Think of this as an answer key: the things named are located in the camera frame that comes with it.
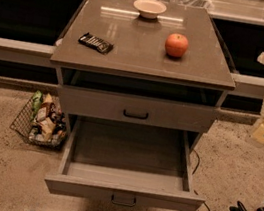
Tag closed middle grey drawer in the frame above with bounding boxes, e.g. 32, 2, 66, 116
57, 85, 216, 133

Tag grey drawer cabinet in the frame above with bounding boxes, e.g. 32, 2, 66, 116
27, 0, 249, 211

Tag open bottom grey drawer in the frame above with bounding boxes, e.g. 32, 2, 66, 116
45, 117, 205, 211

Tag red apple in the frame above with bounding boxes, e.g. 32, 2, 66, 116
165, 33, 189, 58

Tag cream ceramic bowl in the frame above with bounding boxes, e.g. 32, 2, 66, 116
133, 0, 167, 20

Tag wire basket of snacks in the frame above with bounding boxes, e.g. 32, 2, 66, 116
10, 90, 67, 149

